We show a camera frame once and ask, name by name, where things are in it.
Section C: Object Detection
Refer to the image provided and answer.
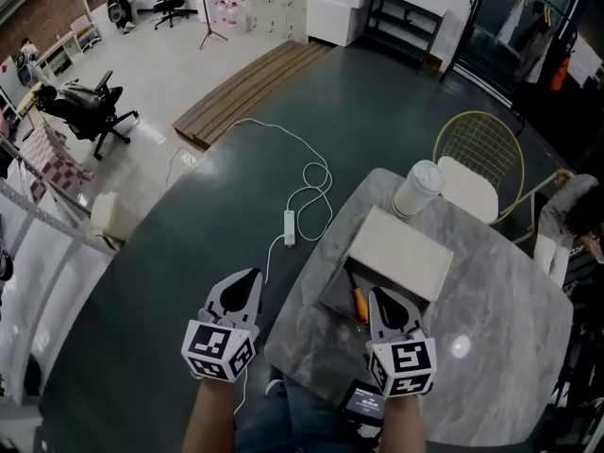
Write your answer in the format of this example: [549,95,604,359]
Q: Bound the black shelf table white top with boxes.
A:
[361,0,449,76]

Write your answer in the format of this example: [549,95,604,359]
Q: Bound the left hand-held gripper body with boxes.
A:
[181,307,260,384]

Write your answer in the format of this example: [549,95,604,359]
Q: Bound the orange hanging garment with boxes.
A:
[548,56,571,92]

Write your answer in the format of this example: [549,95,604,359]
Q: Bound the beige chair gold legs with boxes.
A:
[499,167,578,245]

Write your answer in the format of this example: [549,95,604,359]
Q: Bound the wooden slat ramp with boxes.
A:
[171,40,334,153]

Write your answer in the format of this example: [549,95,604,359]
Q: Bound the white power cord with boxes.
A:
[164,117,334,243]

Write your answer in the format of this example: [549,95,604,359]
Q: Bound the grey hanging garment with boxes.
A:
[517,12,554,85]

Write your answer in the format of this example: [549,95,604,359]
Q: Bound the person's left forearm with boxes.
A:
[181,376,243,453]

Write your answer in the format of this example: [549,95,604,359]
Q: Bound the beige locker cabinet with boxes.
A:
[246,0,316,42]

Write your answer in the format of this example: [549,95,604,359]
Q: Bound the white desk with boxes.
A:
[35,14,103,84]

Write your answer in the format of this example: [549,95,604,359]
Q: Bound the white metal shelf rack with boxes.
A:
[0,134,122,257]

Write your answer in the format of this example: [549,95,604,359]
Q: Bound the white hanging garment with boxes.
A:
[497,0,529,49]

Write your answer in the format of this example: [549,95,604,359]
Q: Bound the white paper sheet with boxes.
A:
[568,35,604,89]

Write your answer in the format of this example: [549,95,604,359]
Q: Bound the dark red coat stand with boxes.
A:
[194,0,231,51]

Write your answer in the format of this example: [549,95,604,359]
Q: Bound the small black monitor screen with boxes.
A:
[337,378,386,428]

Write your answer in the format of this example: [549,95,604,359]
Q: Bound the black clothes rack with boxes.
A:
[440,0,584,110]

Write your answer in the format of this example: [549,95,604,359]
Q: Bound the orange-handled screwdriver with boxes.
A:
[345,265,370,326]

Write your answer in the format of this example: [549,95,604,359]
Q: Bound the cluster of red-capped jugs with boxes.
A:
[213,0,259,36]

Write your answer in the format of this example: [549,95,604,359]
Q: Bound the person's right forearm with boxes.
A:
[377,392,428,453]

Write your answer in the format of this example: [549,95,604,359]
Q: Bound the cream plastic container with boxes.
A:
[88,190,132,253]

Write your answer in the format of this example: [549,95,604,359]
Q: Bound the white lidded cup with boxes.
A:
[391,159,446,220]

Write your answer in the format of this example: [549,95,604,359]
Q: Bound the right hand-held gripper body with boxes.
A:
[366,326,438,398]

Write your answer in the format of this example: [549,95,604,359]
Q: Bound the thin white cable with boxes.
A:
[233,233,288,415]

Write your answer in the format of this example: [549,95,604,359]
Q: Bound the gold wire chair white cushion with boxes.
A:
[432,109,526,228]

